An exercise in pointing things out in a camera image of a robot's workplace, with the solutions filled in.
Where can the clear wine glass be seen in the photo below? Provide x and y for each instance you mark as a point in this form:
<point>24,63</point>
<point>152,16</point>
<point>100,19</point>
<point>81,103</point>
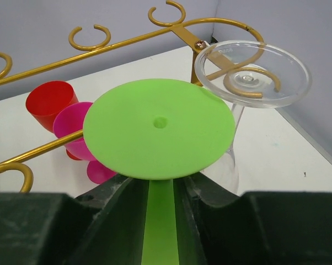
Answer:
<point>252,74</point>

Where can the light green goblet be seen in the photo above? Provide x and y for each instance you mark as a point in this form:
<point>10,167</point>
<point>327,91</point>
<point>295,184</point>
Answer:
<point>150,132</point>

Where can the gold wire glass rack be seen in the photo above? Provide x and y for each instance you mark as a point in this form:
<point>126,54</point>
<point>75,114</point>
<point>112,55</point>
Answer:
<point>35,33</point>

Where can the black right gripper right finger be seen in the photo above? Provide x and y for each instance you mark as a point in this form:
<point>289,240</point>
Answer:
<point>215,226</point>

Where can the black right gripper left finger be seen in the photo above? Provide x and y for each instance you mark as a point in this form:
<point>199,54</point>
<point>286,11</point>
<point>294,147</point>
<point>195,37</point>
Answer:
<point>44,229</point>

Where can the red goblet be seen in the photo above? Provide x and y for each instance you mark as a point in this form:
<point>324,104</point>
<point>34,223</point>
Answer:
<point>47,100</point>

